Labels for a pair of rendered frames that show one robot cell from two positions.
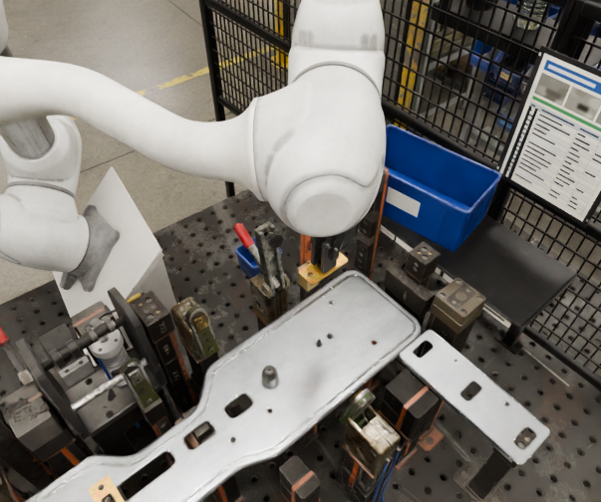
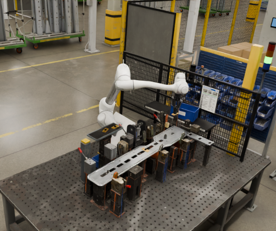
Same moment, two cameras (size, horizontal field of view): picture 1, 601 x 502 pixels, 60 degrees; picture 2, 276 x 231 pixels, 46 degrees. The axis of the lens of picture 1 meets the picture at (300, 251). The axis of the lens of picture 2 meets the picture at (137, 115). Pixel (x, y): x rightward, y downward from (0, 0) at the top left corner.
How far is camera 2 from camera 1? 2.74 m
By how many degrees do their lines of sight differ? 25
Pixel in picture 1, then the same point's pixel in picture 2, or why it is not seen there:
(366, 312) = (178, 130)
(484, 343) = (201, 147)
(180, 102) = (86, 116)
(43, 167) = (111, 107)
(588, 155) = (212, 101)
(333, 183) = (185, 87)
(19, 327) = (94, 147)
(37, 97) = (144, 84)
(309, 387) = (172, 138)
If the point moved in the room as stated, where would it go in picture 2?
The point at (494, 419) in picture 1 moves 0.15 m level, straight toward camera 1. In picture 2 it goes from (204, 141) to (199, 146)
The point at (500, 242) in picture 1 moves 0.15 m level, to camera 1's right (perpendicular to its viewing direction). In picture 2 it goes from (201, 120) to (213, 120)
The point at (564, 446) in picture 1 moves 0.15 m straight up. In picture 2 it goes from (219, 160) to (222, 149)
